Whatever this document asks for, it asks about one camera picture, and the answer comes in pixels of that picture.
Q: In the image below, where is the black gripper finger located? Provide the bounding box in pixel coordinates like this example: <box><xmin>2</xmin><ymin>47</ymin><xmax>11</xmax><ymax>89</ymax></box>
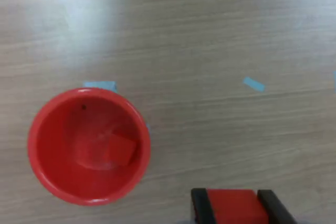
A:
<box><xmin>190</xmin><ymin>187</ymin><xmax>218</xmax><ymax>224</ymax></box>
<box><xmin>257</xmin><ymin>189</ymin><xmax>299</xmax><ymax>224</ymax></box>

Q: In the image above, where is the red cube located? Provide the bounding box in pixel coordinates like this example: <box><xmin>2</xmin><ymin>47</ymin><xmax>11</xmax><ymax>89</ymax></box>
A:
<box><xmin>103</xmin><ymin>133</ymin><xmax>137</xmax><ymax>167</ymax></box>
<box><xmin>206</xmin><ymin>188</ymin><xmax>270</xmax><ymax>224</ymax></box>

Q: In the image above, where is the red plastic cup bin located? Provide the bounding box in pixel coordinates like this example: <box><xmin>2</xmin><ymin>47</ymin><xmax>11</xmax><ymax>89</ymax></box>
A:
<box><xmin>27</xmin><ymin>87</ymin><xmax>152</xmax><ymax>207</ymax></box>

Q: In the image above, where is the blue tape cross marker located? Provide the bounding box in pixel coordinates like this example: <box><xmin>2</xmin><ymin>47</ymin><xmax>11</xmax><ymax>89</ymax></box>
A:
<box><xmin>82</xmin><ymin>81</ymin><xmax>150</xmax><ymax>133</ymax></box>

